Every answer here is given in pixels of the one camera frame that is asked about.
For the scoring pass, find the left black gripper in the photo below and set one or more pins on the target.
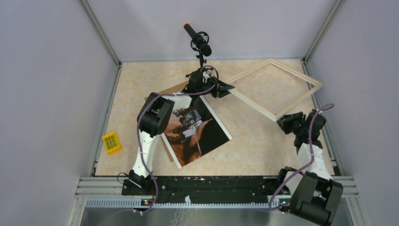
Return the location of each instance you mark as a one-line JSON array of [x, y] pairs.
[[214, 80]]

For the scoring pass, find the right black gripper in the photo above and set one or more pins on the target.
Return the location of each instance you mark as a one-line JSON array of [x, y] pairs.
[[284, 121]]

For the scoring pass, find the light wooden picture frame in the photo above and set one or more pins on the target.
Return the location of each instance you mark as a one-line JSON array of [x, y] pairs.
[[272, 88]]

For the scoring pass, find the glossy printed photo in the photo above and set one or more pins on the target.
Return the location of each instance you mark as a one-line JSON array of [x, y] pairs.
[[193, 132]]

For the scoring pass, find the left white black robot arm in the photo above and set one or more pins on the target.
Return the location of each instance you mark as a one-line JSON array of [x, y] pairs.
[[153, 118]]

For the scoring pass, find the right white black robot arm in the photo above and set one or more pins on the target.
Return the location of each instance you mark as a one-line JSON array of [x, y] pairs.
[[315, 196]]

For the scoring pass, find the black mini tripod stand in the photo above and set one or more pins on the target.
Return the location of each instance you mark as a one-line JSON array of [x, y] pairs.
[[202, 67]]

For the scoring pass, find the brown cardboard backing board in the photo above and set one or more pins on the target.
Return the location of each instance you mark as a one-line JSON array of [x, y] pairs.
[[168, 91]]

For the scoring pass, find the black microphone orange tip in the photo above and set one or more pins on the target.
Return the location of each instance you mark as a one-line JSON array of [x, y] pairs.
[[200, 40]]

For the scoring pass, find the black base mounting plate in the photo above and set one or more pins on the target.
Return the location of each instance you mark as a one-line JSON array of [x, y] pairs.
[[206, 189]]

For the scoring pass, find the yellow plastic block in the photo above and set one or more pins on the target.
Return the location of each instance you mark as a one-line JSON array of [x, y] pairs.
[[111, 143]]

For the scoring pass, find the white cable duct rail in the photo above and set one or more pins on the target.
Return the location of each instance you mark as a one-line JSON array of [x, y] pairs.
[[138, 203]]

